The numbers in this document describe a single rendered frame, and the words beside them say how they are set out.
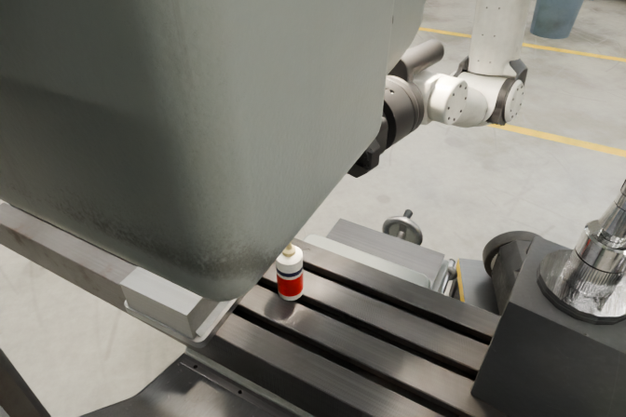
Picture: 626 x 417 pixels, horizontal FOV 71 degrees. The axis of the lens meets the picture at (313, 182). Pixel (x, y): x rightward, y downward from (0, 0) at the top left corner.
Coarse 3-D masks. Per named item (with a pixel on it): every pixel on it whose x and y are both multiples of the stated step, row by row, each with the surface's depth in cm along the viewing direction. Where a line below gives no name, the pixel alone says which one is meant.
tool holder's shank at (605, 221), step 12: (624, 192) 38; (612, 204) 40; (624, 204) 38; (612, 216) 40; (624, 216) 39; (600, 228) 42; (612, 228) 40; (624, 228) 39; (612, 240) 41; (624, 240) 40
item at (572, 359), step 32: (544, 256) 50; (512, 288) 54; (544, 288) 45; (512, 320) 46; (544, 320) 44; (576, 320) 43; (608, 320) 42; (512, 352) 48; (544, 352) 46; (576, 352) 43; (608, 352) 41; (480, 384) 54; (512, 384) 51; (544, 384) 48; (576, 384) 45; (608, 384) 43; (512, 416) 53; (544, 416) 50; (576, 416) 47; (608, 416) 45
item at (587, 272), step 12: (576, 252) 43; (588, 252) 42; (576, 264) 43; (588, 264) 42; (600, 264) 41; (612, 264) 41; (624, 264) 41; (564, 276) 45; (576, 276) 44; (588, 276) 43; (600, 276) 42; (612, 276) 42; (576, 288) 44; (588, 288) 43; (600, 288) 43; (612, 288) 43
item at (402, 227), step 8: (392, 216) 122; (400, 216) 120; (408, 216) 121; (384, 224) 124; (392, 224) 123; (400, 224) 121; (408, 224) 119; (416, 224) 119; (384, 232) 125; (392, 232) 124; (400, 232) 122; (408, 232) 121; (416, 232) 119; (408, 240) 123; (416, 240) 121
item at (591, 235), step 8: (592, 224) 42; (584, 232) 42; (592, 232) 42; (600, 232) 42; (584, 240) 42; (592, 240) 41; (600, 240) 41; (608, 240) 41; (592, 248) 41; (600, 248) 40; (608, 248) 40; (616, 248) 40; (624, 248) 40; (608, 256) 40; (616, 256) 40; (624, 256) 40
